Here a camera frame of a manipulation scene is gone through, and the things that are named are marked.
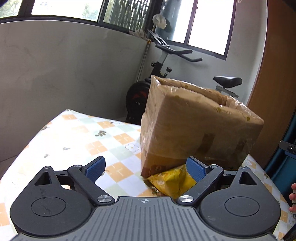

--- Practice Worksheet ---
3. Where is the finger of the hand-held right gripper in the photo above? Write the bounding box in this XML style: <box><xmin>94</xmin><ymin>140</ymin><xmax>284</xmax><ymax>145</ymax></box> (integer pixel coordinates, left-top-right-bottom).
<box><xmin>278</xmin><ymin>140</ymin><xmax>296</xmax><ymax>160</ymax></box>

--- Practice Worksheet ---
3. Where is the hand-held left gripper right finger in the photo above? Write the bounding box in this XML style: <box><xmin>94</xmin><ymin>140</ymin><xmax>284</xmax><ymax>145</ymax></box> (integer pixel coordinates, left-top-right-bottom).
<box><xmin>177</xmin><ymin>156</ymin><xmax>258</xmax><ymax>207</ymax></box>

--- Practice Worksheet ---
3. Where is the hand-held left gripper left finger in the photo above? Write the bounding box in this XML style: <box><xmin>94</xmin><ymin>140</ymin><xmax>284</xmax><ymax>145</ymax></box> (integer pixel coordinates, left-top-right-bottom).
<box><xmin>33</xmin><ymin>156</ymin><xmax>115</xmax><ymax>206</ymax></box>

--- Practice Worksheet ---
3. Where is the yellow snack packet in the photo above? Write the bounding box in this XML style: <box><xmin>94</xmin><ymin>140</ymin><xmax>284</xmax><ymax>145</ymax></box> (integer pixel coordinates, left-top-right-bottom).
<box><xmin>144</xmin><ymin>164</ymin><xmax>198</xmax><ymax>200</ymax></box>

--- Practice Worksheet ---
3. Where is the taped brown cardboard box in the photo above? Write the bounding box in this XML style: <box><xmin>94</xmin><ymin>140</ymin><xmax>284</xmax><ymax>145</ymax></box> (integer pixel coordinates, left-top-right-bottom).
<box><xmin>140</xmin><ymin>75</ymin><xmax>264</xmax><ymax>178</ymax></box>

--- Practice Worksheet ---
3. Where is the person's right hand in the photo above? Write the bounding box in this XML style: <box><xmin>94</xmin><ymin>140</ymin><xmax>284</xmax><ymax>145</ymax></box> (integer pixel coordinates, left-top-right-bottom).
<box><xmin>289</xmin><ymin>183</ymin><xmax>296</xmax><ymax>213</ymax></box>

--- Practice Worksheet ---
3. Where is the dark teal panel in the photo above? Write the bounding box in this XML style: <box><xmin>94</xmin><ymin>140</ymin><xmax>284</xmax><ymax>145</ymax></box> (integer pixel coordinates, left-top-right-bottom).
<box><xmin>265</xmin><ymin>128</ymin><xmax>296</xmax><ymax>188</ymax></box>

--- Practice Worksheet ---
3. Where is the checked floral bed sheet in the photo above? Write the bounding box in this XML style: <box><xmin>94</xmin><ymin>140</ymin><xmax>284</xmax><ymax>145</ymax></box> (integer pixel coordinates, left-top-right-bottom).
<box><xmin>0</xmin><ymin>109</ymin><xmax>292</xmax><ymax>241</ymax></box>

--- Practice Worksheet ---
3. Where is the brown wooden panel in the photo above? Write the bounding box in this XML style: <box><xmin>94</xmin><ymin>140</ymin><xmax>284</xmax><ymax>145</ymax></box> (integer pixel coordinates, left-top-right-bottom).
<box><xmin>246</xmin><ymin>0</ymin><xmax>296</xmax><ymax>168</ymax></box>

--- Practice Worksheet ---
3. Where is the black exercise bike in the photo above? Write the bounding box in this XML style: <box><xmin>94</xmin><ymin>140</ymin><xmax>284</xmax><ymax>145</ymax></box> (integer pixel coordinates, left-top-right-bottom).
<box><xmin>125</xmin><ymin>29</ymin><xmax>243</xmax><ymax>127</ymax></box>

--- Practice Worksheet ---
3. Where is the thin metal pole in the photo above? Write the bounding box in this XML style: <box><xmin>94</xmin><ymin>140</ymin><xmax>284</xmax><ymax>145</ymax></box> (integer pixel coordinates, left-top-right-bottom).
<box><xmin>138</xmin><ymin>40</ymin><xmax>150</xmax><ymax>81</ymax></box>

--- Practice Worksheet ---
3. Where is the beige cloth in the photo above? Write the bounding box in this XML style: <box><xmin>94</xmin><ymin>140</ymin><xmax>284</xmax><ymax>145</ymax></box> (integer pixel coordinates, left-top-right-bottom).
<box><xmin>135</xmin><ymin>28</ymin><xmax>151</xmax><ymax>40</ymax></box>

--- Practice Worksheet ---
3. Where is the black framed window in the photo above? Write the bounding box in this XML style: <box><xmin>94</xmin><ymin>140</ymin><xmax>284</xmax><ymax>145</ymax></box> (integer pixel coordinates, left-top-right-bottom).
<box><xmin>0</xmin><ymin>0</ymin><xmax>162</xmax><ymax>36</ymax></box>
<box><xmin>162</xmin><ymin>0</ymin><xmax>237</xmax><ymax>61</ymax></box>

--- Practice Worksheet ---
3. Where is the white cap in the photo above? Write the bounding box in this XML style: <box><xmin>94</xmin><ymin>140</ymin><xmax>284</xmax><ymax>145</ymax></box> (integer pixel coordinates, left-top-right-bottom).
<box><xmin>152</xmin><ymin>14</ymin><xmax>167</xmax><ymax>29</ymax></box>

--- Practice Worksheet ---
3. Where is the grey hanging cloth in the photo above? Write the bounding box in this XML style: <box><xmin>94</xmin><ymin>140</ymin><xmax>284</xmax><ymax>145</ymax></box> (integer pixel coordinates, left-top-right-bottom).
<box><xmin>162</xmin><ymin>0</ymin><xmax>184</xmax><ymax>42</ymax></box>

